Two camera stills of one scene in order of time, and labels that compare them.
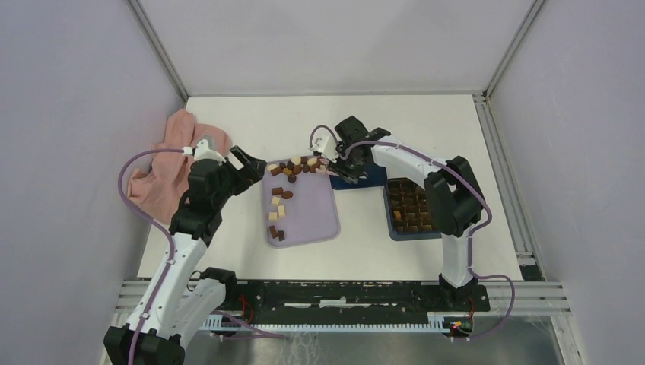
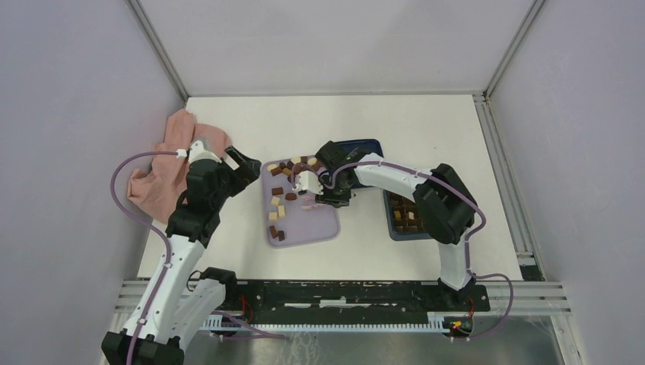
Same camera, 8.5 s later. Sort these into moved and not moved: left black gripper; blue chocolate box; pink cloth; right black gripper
Moved: right black gripper
Not moved: left black gripper; pink cloth; blue chocolate box
